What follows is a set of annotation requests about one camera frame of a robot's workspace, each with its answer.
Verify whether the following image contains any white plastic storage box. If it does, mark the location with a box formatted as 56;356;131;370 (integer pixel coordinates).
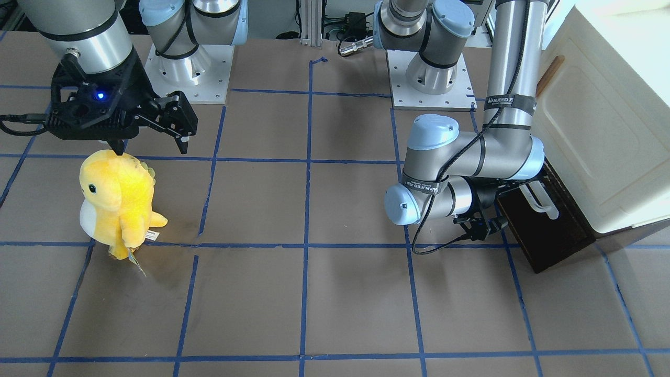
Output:
533;1;669;233

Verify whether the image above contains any dark wooden drawer cabinet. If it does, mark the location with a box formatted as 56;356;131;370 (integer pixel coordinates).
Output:
495;157;670;274

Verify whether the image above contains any wooden drawer with white handle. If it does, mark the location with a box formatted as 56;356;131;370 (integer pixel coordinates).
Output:
496;186;596;273

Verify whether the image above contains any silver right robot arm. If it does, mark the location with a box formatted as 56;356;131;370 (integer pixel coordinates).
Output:
18;1;158;156

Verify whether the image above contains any yellow plush dinosaur toy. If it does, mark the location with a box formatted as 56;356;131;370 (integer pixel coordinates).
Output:
79;150;168;267

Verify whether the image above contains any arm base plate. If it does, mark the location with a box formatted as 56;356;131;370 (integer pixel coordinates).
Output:
387;50;477;110
144;45;235;105

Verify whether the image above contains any aluminium frame post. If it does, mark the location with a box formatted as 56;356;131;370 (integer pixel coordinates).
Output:
298;0;325;49

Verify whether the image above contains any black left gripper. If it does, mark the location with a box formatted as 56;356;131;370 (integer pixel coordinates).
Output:
453;181;519;242

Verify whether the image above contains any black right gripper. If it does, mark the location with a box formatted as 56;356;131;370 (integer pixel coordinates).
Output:
46;50;198;157

